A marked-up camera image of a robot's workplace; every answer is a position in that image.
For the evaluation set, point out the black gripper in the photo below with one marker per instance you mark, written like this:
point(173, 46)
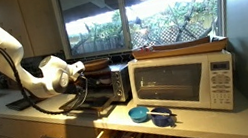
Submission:
point(85, 83)

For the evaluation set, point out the toaster oven glass door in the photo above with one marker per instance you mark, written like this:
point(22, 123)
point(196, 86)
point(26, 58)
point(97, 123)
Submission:
point(92, 104)

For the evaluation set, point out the silver toaster oven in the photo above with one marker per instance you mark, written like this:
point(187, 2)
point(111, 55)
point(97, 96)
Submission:
point(121, 83)

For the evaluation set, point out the flat black baking tray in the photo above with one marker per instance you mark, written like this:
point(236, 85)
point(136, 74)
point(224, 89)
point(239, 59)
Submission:
point(15, 105)

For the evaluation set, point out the white microwave oven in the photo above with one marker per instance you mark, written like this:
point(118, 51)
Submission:
point(170, 83)

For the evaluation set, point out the large wooden serving tray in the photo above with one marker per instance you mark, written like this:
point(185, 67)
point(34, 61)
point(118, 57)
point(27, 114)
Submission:
point(178, 50)

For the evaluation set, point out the small pink bowl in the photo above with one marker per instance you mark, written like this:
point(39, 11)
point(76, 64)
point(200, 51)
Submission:
point(105, 80)

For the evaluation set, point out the woven wicker basket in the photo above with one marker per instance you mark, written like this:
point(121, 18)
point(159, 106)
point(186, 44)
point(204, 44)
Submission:
point(98, 64)

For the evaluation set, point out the teal bowl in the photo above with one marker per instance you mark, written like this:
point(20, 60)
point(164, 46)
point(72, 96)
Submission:
point(138, 114)

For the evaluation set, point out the dark blue bowl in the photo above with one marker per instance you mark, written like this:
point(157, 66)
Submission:
point(161, 119)

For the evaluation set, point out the window frame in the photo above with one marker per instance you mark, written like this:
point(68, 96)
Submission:
point(123, 15)

